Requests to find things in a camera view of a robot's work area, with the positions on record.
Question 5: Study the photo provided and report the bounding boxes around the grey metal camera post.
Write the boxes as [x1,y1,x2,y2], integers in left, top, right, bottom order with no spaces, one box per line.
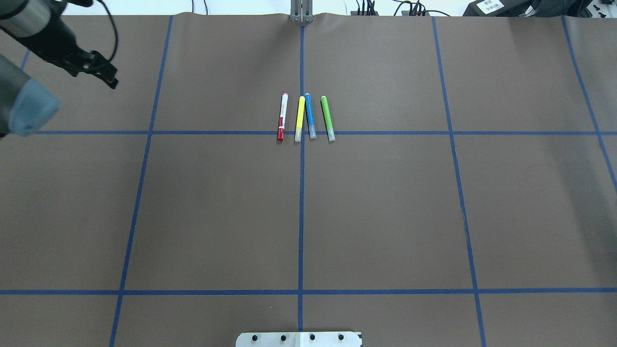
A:
[290,0,314,24]

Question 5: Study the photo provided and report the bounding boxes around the green highlighter pen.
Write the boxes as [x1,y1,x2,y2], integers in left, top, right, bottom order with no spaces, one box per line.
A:
[321,96,335,141]

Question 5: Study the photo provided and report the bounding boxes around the blue highlighter pen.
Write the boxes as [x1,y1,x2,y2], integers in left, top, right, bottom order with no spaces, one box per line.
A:
[304,93,317,140]

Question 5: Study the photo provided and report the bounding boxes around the black cables at table edge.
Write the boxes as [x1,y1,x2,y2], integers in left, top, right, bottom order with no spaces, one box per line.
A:
[349,0,451,17]

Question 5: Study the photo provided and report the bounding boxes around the red and white marker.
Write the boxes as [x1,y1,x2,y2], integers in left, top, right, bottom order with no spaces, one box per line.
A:
[276,92,289,141]

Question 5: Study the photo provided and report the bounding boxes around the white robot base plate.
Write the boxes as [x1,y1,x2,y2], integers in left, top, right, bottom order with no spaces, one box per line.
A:
[235,331,363,347]

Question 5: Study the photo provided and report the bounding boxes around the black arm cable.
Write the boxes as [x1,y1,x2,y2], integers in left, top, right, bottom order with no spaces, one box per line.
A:
[63,0,120,73]

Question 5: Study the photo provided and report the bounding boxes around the yellow highlighter pen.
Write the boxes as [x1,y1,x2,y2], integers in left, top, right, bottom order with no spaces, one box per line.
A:
[295,95,306,143]

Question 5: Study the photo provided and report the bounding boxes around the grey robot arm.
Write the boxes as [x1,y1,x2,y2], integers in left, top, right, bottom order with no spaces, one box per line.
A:
[0,0,119,137]

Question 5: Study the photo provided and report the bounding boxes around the black box with label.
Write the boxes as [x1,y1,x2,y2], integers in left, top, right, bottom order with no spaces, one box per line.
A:
[463,0,542,17]

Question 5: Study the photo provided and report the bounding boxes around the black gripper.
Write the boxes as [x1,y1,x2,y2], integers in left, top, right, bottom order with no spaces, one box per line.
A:
[29,22,119,90]

